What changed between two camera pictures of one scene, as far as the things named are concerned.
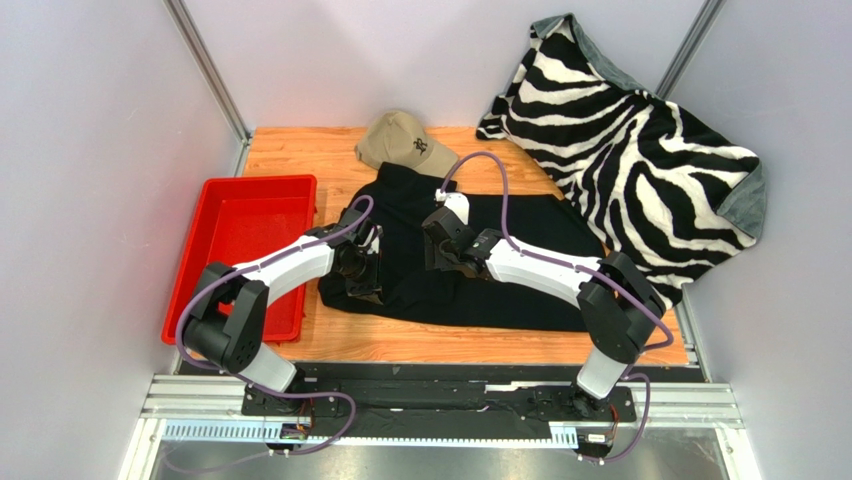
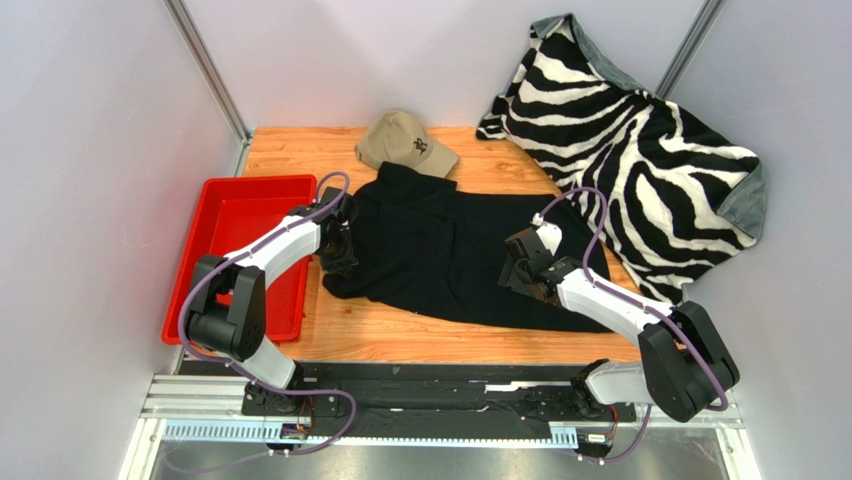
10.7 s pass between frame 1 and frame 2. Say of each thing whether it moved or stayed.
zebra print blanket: stayed
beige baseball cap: stayed
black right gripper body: moved
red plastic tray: stayed
